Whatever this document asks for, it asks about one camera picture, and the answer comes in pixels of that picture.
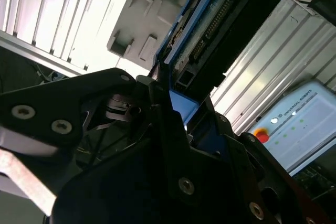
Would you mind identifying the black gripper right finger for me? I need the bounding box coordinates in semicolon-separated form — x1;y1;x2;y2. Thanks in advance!
206;97;336;224

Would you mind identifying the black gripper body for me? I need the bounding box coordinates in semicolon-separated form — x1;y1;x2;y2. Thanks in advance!
51;137;250;224

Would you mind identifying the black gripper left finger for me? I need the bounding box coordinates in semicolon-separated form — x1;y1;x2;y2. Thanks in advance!
0;68;203;201

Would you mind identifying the hard disk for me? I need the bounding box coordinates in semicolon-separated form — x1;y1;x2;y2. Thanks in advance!
151;0;295;154

